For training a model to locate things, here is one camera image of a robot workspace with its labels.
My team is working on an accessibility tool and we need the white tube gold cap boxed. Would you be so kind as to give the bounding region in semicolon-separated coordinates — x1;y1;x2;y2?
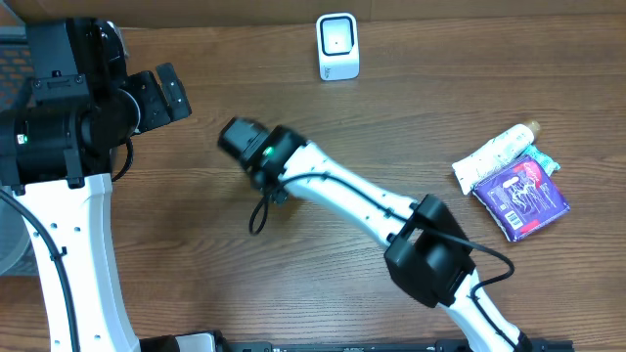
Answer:
452;120;541;196

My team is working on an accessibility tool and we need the purple sanitary pad pack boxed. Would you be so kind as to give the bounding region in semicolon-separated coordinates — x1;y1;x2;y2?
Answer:
473;156;570;242

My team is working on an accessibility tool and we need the teal wet wipes pack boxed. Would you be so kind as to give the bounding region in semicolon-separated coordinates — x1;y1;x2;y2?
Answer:
525;145;561;176

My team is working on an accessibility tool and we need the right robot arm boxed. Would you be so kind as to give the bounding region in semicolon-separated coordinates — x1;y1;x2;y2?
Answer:
218;118;532;351

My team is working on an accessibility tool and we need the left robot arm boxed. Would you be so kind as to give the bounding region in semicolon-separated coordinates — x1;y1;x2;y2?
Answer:
1;18;218;352

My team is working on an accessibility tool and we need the white barcode scanner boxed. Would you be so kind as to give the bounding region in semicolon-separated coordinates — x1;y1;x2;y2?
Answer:
316;13;360;81

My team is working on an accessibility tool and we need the dark grey plastic basket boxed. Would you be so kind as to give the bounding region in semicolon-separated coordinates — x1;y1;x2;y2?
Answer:
1;25;38;277

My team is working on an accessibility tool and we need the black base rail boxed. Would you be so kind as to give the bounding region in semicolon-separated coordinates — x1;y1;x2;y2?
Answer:
227;339;574;352

